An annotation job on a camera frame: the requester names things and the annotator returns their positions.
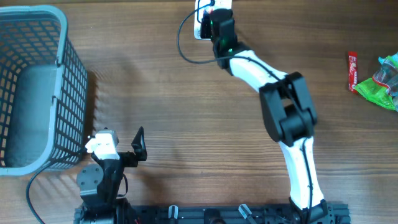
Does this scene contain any red coffee stick sachet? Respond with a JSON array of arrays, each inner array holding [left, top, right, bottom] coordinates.
[[348, 52, 358, 94]]

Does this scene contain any green candy bag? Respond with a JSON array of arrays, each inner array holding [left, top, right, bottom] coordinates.
[[355, 55, 397, 111]]

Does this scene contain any teal tissue pack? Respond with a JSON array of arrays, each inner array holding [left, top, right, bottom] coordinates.
[[391, 53, 398, 64]]

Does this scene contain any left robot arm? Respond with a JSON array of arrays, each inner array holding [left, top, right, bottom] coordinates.
[[73, 127, 147, 224]]

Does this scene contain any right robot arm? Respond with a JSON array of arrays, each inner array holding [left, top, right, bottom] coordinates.
[[200, 9, 327, 223]]

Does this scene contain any white barcode scanner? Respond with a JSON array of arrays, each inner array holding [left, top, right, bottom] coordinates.
[[194, 0, 233, 40]]

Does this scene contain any grey plastic basket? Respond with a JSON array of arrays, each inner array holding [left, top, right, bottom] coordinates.
[[1, 5, 88, 176]]

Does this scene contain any black left camera cable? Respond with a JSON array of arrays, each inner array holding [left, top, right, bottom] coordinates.
[[25, 149, 88, 224]]

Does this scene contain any black camera cable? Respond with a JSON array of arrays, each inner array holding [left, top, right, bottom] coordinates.
[[25, 149, 88, 224], [176, 0, 314, 218]]

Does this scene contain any black right camera cable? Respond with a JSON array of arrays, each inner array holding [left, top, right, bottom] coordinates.
[[176, 0, 314, 218]]

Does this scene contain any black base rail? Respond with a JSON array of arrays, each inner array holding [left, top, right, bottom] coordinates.
[[73, 203, 351, 224]]

